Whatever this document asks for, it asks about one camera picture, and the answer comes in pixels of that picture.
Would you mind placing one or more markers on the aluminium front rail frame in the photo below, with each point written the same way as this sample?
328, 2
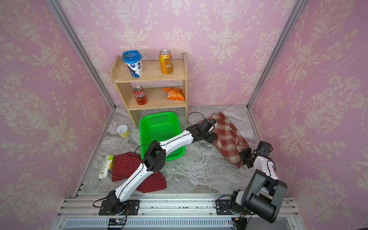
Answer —
169, 212

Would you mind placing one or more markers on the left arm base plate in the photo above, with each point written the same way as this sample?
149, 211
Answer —
132, 207

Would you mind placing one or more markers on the red polka dot skirt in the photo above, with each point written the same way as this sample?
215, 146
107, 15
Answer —
127, 163

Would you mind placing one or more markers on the left aluminium corner post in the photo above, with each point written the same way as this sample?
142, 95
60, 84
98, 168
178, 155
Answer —
57, 10

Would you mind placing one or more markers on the small yellow tin can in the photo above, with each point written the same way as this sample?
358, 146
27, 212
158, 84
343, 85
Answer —
123, 131

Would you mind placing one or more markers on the green white carton box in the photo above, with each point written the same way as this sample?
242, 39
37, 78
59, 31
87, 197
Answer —
107, 168

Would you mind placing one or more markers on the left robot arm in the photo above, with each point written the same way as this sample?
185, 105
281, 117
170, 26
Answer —
154, 160

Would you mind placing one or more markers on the green plastic basket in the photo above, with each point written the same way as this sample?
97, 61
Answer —
159, 127

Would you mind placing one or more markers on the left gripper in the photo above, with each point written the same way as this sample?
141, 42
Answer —
212, 137

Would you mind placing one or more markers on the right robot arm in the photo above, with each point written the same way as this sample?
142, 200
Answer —
265, 193

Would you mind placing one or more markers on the red cola can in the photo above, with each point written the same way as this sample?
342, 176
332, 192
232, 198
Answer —
140, 96

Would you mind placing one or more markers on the black connector box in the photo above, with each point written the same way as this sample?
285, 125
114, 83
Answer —
240, 223

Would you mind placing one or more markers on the right aluminium corner post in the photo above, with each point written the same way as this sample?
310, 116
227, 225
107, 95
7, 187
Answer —
285, 33

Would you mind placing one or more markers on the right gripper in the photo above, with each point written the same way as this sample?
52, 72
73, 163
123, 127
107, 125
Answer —
244, 155

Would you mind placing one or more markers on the small black circuit board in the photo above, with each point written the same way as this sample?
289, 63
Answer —
116, 223

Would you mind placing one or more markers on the blue lidded cup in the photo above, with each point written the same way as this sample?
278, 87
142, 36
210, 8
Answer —
133, 61

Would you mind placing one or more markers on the aluminium corner post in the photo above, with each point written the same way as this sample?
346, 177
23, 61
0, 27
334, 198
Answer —
57, 10
285, 33

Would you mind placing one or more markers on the wooden two-tier shelf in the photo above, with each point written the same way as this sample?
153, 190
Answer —
153, 82

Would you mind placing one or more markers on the orange snack bag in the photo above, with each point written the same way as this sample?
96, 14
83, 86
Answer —
175, 94

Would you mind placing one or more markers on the orange soda can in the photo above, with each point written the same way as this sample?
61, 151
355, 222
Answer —
165, 58

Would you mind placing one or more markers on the red plaid skirt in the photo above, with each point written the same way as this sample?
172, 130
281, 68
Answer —
229, 141

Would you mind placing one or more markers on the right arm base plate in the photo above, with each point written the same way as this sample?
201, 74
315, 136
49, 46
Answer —
226, 207

